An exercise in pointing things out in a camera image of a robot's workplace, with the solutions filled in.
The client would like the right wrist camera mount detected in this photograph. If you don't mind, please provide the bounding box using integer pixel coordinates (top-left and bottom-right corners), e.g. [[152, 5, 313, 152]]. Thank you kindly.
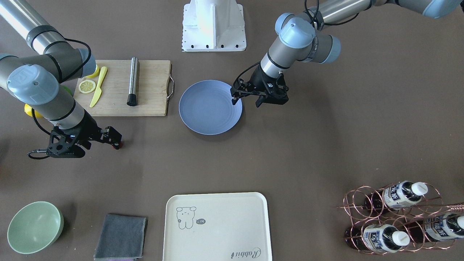
[[28, 126, 86, 160]]

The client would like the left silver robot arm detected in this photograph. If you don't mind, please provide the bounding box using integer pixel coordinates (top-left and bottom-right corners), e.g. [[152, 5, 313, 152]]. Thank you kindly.
[[230, 0, 463, 107]]

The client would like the green lime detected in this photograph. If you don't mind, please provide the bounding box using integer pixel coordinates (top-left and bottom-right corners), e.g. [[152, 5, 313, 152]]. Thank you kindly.
[[61, 85, 73, 96]]

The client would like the green bowl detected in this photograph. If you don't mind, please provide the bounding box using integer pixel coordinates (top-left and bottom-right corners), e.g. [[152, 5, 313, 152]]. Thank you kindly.
[[7, 201, 64, 254]]

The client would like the wooden cutting board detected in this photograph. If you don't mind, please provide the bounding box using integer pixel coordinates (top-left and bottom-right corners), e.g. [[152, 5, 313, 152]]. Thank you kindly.
[[74, 60, 172, 117]]

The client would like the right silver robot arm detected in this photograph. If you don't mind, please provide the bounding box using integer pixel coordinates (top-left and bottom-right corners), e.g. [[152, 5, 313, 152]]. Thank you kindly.
[[0, 0, 122, 158]]

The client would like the cream rabbit tray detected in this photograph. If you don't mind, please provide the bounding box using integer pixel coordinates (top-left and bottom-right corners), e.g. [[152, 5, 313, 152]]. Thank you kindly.
[[163, 192, 273, 261]]

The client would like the grey folded cloth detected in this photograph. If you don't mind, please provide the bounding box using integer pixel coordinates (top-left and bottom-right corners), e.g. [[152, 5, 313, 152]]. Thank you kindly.
[[94, 214, 146, 261]]

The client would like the lemon slice near board edge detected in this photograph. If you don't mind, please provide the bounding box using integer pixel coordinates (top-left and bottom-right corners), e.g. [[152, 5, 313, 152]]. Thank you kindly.
[[86, 65, 100, 79]]

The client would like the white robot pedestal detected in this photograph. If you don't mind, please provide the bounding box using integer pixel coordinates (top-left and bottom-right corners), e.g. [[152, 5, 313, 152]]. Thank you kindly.
[[181, 0, 247, 52]]

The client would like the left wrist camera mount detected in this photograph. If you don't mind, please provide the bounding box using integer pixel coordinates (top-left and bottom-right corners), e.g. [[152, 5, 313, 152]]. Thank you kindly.
[[264, 71, 289, 105]]

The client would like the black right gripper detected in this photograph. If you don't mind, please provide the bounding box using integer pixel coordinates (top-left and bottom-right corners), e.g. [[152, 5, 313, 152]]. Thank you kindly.
[[54, 111, 122, 150]]

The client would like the blue round plate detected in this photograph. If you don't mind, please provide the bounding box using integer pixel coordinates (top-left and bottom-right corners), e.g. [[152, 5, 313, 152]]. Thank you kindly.
[[179, 80, 243, 135]]

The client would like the copper wire bottle rack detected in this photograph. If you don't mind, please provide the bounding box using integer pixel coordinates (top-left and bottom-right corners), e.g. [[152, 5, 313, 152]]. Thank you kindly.
[[341, 185, 463, 255]]

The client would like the tea bottle top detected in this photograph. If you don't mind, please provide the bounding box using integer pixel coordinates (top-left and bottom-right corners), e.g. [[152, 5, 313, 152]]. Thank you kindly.
[[362, 181, 428, 214]]

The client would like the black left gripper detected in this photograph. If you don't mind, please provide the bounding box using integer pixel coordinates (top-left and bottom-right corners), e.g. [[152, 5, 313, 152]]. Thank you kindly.
[[231, 65, 279, 108]]

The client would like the red strawberry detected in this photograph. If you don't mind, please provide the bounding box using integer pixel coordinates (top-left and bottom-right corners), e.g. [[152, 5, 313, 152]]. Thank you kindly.
[[113, 142, 123, 150]]

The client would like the lemon slice inner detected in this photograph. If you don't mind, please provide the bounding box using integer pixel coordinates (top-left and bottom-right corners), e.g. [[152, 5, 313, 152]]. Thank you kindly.
[[78, 80, 96, 94]]

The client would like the yellow plastic knife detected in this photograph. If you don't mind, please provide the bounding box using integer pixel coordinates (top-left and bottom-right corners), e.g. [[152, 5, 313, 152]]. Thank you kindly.
[[90, 66, 108, 108]]

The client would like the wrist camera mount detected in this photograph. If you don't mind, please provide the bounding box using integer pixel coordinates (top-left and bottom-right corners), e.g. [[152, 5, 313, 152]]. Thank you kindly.
[[28, 126, 86, 160], [264, 71, 289, 105]]

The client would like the tea bottle middle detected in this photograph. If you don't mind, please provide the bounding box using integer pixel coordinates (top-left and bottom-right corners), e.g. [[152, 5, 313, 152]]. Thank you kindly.
[[406, 213, 464, 243]]

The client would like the tea bottle front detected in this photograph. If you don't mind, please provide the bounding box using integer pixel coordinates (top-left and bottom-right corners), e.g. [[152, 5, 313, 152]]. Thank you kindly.
[[344, 224, 410, 254]]

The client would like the steel muddler with black tip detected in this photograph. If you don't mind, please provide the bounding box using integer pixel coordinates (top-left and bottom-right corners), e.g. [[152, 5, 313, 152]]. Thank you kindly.
[[127, 57, 139, 106]]

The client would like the yellow lemon near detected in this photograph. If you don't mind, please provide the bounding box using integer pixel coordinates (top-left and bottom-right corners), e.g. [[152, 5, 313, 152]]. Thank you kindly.
[[24, 104, 43, 118]]

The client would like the tea bottle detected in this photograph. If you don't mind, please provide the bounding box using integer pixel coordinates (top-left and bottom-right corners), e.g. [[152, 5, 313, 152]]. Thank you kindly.
[[406, 213, 464, 243], [344, 224, 410, 254], [362, 181, 428, 214]]

